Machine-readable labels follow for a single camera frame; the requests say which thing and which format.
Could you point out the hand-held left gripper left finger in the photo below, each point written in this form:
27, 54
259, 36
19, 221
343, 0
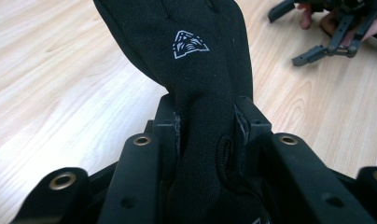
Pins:
166, 133

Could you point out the black glove with white print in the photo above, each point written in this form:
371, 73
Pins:
199, 93

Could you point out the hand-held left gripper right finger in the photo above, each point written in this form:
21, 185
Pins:
250, 130

